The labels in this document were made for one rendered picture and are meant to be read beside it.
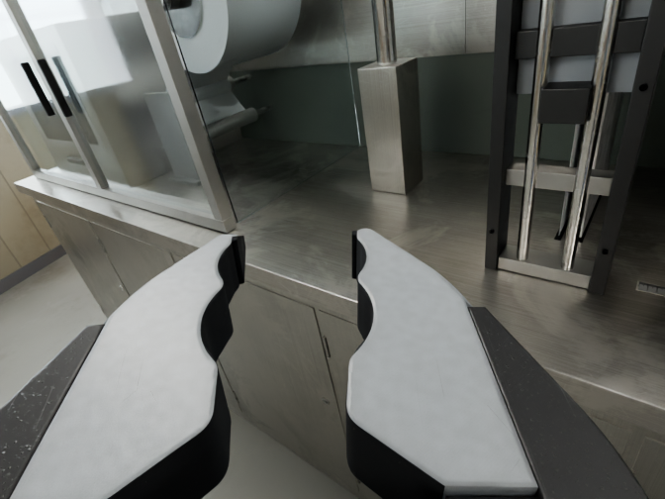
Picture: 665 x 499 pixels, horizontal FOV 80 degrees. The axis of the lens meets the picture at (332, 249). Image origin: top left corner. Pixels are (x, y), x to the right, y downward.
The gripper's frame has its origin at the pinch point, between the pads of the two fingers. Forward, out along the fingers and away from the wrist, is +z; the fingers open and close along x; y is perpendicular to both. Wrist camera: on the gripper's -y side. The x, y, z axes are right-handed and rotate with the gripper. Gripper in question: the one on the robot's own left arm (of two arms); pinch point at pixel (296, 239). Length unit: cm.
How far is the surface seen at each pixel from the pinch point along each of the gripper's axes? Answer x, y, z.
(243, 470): -30, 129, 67
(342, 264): 4, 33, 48
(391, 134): 16, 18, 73
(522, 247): 30, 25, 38
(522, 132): 48, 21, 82
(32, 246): -208, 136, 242
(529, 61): 26.6, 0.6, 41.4
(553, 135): 53, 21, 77
